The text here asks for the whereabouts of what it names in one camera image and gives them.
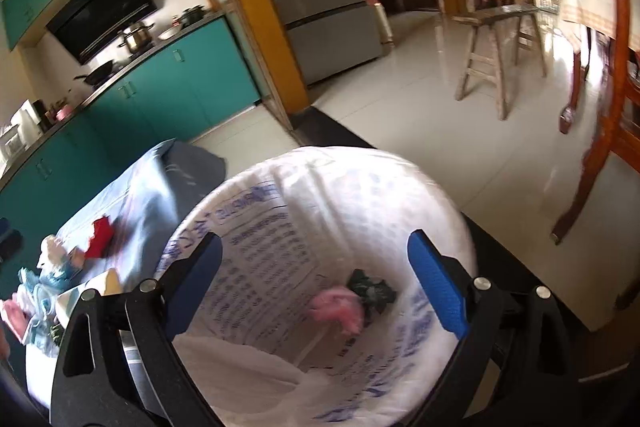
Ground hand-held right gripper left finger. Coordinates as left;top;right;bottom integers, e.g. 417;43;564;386
50;232;226;427

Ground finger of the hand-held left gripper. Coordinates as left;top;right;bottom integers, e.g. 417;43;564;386
0;218;23;264

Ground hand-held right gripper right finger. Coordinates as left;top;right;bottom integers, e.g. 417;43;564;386
407;229;596;427

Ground white tissue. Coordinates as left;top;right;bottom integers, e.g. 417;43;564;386
37;234;86;273

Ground dark green wrapper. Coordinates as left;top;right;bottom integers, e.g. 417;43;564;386
348;269;398;322

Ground pink wrapper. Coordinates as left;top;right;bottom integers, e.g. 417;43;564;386
0;299;31;344
309;286;365;335

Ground red wrapper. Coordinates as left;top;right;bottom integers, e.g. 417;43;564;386
82;216;115;260

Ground waste bin with white bag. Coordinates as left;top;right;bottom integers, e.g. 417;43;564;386
152;146;481;427

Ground blue striped cloth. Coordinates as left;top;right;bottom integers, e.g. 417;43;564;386
25;138;227;408

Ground white dish rack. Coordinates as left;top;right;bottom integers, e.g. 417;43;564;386
0;99;42;160

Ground teal base cabinets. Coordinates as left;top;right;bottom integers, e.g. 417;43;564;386
0;17;264;228

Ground black wok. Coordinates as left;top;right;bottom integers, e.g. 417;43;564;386
74;59;116;88

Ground red-brown wooden chair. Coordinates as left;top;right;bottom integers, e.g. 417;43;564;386
550;0;640;247

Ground steel stock pot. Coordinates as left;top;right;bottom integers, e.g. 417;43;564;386
117;23;154;54

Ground black range hood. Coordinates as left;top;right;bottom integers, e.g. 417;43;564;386
46;0;159;66

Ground black cooking pot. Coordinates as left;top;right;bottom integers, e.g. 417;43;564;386
179;6;207;28

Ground beige bin with pink lid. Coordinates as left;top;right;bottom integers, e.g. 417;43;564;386
364;0;397;48

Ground wooden bench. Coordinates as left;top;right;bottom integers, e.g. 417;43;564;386
452;3;549;121

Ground wooden framed glass door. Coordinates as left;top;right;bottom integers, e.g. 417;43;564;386
180;0;309;130

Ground checked tablecloth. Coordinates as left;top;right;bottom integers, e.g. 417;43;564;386
556;0;640;54

